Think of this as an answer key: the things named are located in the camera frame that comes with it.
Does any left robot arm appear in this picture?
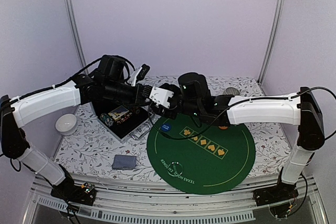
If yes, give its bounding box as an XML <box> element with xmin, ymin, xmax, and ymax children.
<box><xmin>1</xmin><ymin>55</ymin><xmax>174</xmax><ymax>200</ymax></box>

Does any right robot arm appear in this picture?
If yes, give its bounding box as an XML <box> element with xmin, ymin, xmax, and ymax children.
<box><xmin>149</xmin><ymin>72</ymin><xmax>326</xmax><ymax>201</ymax></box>

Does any blue small blind button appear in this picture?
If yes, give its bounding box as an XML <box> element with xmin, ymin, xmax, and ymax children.
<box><xmin>160</xmin><ymin>123</ymin><xmax>172</xmax><ymax>132</ymax></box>

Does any card box in case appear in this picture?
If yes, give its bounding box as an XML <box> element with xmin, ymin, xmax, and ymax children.
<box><xmin>108</xmin><ymin>105</ymin><xmax>130</xmax><ymax>121</ymax></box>

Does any aluminium poker chip case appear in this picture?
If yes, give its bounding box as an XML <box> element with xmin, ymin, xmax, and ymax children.
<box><xmin>90</xmin><ymin>101</ymin><xmax>149</xmax><ymax>143</ymax></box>

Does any green chip stack in case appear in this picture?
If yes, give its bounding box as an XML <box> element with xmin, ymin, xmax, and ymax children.
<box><xmin>99</xmin><ymin>113</ymin><xmax>114</xmax><ymax>127</ymax></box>

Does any round green poker mat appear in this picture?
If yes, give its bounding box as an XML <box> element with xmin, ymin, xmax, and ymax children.
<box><xmin>146</xmin><ymin>115</ymin><xmax>256</xmax><ymax>195</ymax></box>

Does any clear dealer button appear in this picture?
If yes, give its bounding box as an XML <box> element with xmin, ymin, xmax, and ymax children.
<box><xmin>167</xmin><ymin>162</ymin><xmax>183</xmax><ymax>177</ymax></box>

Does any blue playing card deck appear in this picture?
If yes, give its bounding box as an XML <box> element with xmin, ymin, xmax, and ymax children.
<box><xmin>112</xmin><ymin>155</ymin><xmax>137</xmax><ymax>170</ymax></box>

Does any white bowl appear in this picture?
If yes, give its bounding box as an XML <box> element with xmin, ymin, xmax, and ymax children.
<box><xmin>55</xmin><ymin>114</ymin><xmax>78</xmax><ymax>135</ymax></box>

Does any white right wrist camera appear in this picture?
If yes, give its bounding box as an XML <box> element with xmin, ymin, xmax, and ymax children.
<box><xmin>149</xmin><ymin>87</ymin><xmax>174</xmax><ymax>109</ymax></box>

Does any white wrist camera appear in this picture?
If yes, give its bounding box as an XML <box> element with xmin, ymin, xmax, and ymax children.
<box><xmin>149</xmin><ymin>87</ymin><xmax>174</xmax><ymax>109</ymax></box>
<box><xmin>127</xmin><ymin>64</ymin><xmax>150</xmax><ymax>87</ymax></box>

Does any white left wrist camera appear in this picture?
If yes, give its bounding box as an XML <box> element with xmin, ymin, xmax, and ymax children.
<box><xmin>127</xmin><ymin>64</ymin><xmax>150</xmax><ymax>87</ymax></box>

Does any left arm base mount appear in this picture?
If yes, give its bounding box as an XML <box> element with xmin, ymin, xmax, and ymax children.
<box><xmin>50</xmin><ymin>181</ymin><xmax>97</xmax><ymax>206</ymax></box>

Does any left aluminium corner post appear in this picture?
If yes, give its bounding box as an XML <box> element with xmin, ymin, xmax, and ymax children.
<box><xmin>64</xmin><ymin>0</ymin><xmax>87</xmax><ymax>67</ymax></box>

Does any aluminium corner post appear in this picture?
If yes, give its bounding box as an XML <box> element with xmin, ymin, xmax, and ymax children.
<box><xmin>257</xmin><ymin>0</ymin><xmax>285</xmax><ymax>85</ymax></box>
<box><xmin>64</xmin><ymin>0</ymin><xmax>87</xmax><ymax>67</ymax></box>

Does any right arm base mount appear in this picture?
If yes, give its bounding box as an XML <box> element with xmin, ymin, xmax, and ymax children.
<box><xmin>253</xmin><ymin>185</ymin><xmax>299</xmax><ymax>219</ymax></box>

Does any right aluminium corner post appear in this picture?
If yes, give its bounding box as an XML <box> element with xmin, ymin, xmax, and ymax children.
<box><xmin>257</xmin><ymin>0</ymin><xmax>285</xmax><ymax>85</ymax></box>

